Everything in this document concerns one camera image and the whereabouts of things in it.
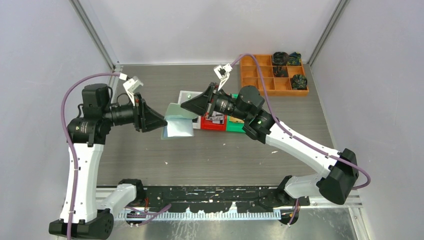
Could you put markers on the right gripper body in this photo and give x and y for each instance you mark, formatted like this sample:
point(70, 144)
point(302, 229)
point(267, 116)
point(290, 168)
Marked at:
point(213, 95)

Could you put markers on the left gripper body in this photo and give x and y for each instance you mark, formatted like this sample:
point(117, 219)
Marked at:
point(139, 113)

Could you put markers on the green card holder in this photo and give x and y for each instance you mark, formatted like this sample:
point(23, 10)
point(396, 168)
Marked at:
point(179, 122)

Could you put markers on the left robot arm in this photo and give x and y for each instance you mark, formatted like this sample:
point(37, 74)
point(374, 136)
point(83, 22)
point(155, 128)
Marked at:
point(81, 216)

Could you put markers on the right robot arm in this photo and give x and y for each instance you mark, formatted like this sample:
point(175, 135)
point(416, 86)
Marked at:
point(335, 175)

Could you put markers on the silver cards stack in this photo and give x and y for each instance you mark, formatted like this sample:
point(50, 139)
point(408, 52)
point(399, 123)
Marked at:
point(215, 118)

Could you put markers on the red plastic bin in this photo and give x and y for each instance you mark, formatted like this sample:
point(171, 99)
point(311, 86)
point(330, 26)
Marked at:
point(211, 127)

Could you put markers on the green plastic bin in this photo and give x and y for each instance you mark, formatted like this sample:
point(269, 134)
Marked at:
point(234, 124)

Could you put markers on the wooden compartment tray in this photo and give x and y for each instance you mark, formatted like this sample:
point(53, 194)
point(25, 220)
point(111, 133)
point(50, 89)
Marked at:
point(258, 72)

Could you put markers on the dark rolled cloth middle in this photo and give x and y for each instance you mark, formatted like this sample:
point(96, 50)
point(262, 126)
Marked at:
point(280, 71)

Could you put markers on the dark rolled cloth top-left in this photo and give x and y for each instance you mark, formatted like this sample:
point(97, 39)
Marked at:
point(280, 58)

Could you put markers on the green rolled cloth bottom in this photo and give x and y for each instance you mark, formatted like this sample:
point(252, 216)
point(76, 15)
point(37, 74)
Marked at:
point(299, 82)

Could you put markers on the green rolled cloth top-right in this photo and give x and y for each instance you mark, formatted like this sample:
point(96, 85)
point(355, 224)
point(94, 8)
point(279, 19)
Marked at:
point(294, 59)

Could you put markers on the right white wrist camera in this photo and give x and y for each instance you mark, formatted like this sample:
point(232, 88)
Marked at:
point(223, 73)

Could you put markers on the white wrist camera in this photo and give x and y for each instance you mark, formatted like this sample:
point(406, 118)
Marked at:
point(130, 85)
point(223, 73)

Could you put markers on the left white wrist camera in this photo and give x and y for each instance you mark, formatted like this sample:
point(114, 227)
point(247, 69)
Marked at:
point(130, 85)

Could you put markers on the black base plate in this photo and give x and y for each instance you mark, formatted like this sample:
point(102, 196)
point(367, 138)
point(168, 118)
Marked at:
point(213, 199)

